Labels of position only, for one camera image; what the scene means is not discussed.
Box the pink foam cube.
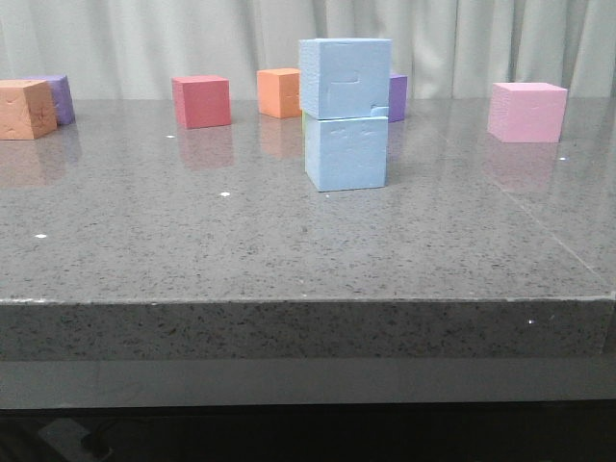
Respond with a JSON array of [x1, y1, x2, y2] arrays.
[[487, 83, 568, 142]]

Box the purple foam cube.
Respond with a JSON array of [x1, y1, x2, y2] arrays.
[[26, 74, 75, 125], [388, 74, 408, 123]]

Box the red foam cube far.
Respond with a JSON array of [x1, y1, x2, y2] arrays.
[[171, 75, 231, 129]]

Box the purple foam cube left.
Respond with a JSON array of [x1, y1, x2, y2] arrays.
[[26, 74, 75, 125]]

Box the white curtain backdrop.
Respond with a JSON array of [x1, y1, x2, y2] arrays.
[[1, 1, 615, 99]]

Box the purple foam cube right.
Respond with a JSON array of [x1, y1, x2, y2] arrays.
[[388, 74, 408, 123]]

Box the dented orange foam cube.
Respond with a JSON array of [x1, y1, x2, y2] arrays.
[[0, 79, 57, 140]]

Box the light blue foam base cube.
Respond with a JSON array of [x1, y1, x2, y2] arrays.
[[304, 115, 388, 192]]

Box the textured light blue foam cube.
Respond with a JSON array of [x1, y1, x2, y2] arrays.
[[298, 38, 392, 119]]

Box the smooth orange foam cube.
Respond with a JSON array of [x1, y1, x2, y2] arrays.
[[257, 67, 301, 118]]

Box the green foam cube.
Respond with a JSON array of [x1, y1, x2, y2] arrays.
[[301, 110, 306, 140]]

